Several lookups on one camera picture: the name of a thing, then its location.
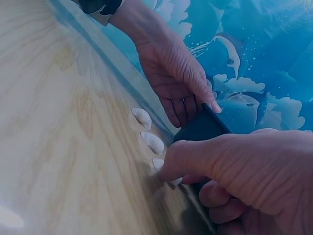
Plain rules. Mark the person's right hand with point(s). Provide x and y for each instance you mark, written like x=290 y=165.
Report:
x=256 y=176

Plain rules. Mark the person's left hand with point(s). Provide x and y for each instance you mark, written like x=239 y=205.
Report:
x=168 y=66

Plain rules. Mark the dark blue box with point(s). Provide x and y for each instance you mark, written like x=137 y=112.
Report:
x=203 y=124

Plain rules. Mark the black wrist band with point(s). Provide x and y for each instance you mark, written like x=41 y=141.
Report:
x=102 y=6

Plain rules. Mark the white ribbed seashell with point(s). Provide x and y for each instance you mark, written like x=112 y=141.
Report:
x=142 y=118
x=152 y=144
x=158 y=164

